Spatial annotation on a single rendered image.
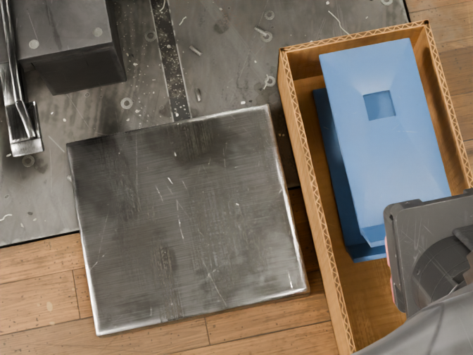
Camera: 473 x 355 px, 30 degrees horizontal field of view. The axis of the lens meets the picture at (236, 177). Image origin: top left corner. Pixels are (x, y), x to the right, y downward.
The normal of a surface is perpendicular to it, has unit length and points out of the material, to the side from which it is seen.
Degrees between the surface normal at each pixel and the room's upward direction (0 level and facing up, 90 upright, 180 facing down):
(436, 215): 31
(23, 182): 0
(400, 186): 1
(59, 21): 0
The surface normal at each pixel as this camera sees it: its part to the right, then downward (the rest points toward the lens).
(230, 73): -0.01, -0.25
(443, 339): 0.18, -0.32
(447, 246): -0.46, -0.84
